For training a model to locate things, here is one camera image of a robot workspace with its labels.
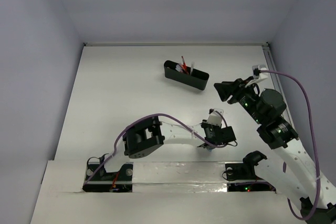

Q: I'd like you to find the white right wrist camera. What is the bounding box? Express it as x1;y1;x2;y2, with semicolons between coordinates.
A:
245;65;268;87

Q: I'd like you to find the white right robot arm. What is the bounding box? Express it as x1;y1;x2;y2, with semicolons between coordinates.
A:
214;78;335;223

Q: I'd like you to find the red ballpoint pen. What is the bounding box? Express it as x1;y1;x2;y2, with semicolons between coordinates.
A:
181;56;188;74

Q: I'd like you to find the black stationery container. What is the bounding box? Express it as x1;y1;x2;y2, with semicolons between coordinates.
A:
163;60;209;91

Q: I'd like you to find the aluminium side rail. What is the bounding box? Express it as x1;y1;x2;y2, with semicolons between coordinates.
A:
260;45;299;150

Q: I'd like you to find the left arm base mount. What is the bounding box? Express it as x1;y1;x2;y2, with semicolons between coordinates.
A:
82;154;133;193

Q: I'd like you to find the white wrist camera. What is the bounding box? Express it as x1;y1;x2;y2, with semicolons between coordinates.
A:
206;108;225;126
245;65;268;87

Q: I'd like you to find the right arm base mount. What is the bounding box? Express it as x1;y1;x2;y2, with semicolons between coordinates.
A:
222;151;276;193

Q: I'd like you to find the white pen in container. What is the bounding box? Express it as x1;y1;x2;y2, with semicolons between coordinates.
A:
175;64;183;72

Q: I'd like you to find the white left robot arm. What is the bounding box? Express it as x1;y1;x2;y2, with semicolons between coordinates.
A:
98;110;237;179

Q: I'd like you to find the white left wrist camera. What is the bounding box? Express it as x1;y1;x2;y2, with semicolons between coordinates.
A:
206;108;225;126

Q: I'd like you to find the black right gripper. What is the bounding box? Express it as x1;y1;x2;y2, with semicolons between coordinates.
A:
213;76;265;124

